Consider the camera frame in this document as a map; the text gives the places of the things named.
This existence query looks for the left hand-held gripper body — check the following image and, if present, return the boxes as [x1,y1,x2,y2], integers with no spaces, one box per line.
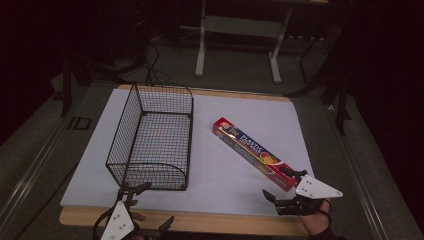
[94,200,158,240]

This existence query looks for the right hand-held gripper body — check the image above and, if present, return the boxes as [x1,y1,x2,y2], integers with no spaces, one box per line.
[276,174,344,216]

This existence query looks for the plastic wrap box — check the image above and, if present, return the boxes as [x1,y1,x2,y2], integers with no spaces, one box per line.
[212,116,298,193]

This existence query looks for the black wire basket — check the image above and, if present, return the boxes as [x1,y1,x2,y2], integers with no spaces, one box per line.
[105,82,195,192]

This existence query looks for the person's left hand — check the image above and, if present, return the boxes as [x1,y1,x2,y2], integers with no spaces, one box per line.
[127,199,147,240]

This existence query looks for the person's right hand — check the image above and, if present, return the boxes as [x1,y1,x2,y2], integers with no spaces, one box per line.
[299,200,333,237]

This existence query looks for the white table mat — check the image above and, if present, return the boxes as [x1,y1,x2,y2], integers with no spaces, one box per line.
[59,87,315,217]

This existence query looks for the black metal stand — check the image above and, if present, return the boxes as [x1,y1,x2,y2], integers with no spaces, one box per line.
[59,49,74,118]
[287,39,352,136]

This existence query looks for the white metal stand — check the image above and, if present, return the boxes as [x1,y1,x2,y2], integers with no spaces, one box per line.
[194,0,295,85]

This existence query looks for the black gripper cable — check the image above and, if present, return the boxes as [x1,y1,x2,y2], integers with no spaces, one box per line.
[92,206,116,240]

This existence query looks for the black rectangular floor bracket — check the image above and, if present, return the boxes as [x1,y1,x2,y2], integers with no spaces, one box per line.
[67,116,92,131]

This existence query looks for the black floor cables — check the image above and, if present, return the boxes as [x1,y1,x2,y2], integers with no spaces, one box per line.
[143,41,172,87]

